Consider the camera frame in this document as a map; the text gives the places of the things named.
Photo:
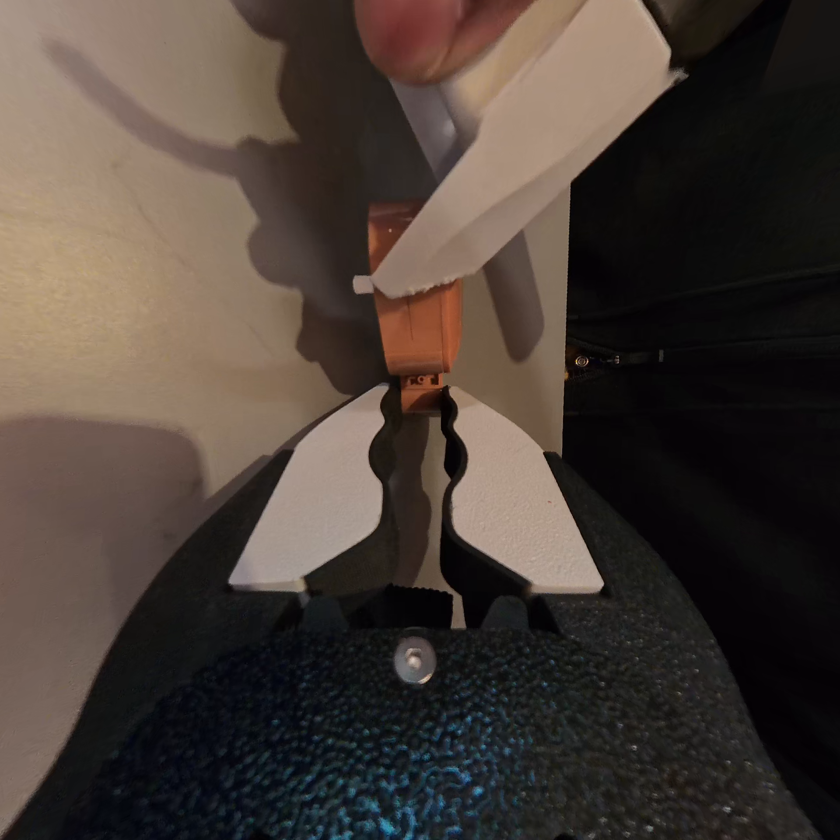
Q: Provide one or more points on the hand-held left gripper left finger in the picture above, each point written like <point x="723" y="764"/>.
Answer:
<point x="315" y="512"/>

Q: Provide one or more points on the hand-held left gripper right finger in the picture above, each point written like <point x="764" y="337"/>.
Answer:
<point x="525" y="512"/>

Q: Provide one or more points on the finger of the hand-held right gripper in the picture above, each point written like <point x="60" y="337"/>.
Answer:
<point x="538" y="145"/>

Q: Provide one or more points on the round brown brick assembly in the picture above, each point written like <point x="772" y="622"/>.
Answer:
<point x="420" y="328"/>

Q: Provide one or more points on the grey desk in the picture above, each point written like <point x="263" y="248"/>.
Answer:
<point x="131" y="263"/>

